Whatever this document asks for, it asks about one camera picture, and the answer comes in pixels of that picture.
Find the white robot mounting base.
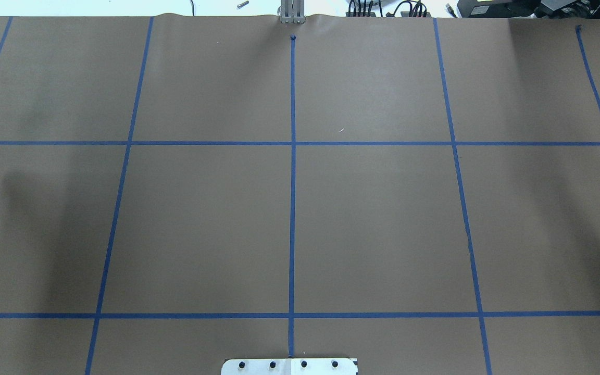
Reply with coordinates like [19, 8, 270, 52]
[220, 358, 359, 374]

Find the black electronics box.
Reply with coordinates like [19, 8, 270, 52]
[456, 1, 600, 19]

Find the aluminium frame post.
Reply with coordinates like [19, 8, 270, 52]
[278, 0, 306, 24]

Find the black cable bundle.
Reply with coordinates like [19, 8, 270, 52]
[346, 0, 433, 19]

